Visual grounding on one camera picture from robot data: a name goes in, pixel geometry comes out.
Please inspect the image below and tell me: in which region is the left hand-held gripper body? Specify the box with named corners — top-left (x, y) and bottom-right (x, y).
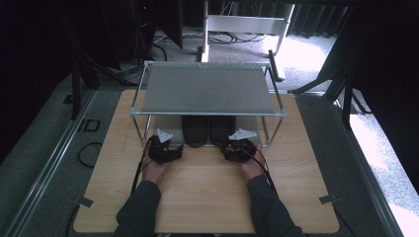
top-left (147, 127), bottom-right (180, 166)

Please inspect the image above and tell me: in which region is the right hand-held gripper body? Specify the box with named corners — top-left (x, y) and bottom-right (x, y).
top-left (226, 127), bottom-right (258, 163)

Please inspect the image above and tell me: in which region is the black flip-flop sandal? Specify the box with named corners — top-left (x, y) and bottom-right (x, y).
top-left (181, 115), bottom-right (210, 148)
top-left (209, 115), bottom-right (237, 148)

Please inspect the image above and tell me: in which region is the two-tier metal shoe rack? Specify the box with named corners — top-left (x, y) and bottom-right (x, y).
top-left (128, 60), bottom-right (288, 148)

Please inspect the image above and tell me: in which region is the person's right hand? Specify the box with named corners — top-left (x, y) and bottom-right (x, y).
top-left (239, 142), bottom-right (267, 181)

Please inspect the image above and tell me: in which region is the person's left hand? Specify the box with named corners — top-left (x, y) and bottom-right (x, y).
top-left (141, 152), bottom-right (173, 186)

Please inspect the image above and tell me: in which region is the black floor label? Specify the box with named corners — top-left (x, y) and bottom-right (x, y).
top-left (77, 118), bottom-right (102, 133)

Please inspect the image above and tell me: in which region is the grey tape piece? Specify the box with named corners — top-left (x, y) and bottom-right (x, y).
top-left (73, 196), bottom-right (96, 209)
top-left (318, 194), bottom-right (341, 205)

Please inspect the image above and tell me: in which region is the black metal stand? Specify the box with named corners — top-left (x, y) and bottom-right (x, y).
top-left (69, 58), bottom-right (101, 121)
top-left (287, 62), bottom-right (373, 130)

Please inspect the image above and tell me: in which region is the dark computer tower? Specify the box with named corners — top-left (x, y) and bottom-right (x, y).
top-left (129, 0), bottom-right (156, 62)

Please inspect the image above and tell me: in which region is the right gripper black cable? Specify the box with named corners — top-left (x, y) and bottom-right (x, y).
top-left (236, 143), bottom-right (280, 196)

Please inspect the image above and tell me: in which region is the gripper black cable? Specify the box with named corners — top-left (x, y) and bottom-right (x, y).
top-left (236, 143), bottom-right (280, 196)
top-left (129, 135), bottom-right (155, 196)

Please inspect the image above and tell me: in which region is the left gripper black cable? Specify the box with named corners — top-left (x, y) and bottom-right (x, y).
top-left (129, 135), bottom-right (155, 196)

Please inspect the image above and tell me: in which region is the aluminium rail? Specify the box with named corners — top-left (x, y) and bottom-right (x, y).
top-left (2, 89), bottom-right (97, 237)
top-left (324, 95), bottom-right (407, 237)

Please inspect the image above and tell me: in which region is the bundle of floor cables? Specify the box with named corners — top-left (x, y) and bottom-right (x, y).
top-left (152, 30), bottom-right (269, 45)

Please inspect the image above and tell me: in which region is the white metal stand frame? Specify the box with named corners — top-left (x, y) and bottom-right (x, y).
top-left (197, 0), bottom-right (296, 64)

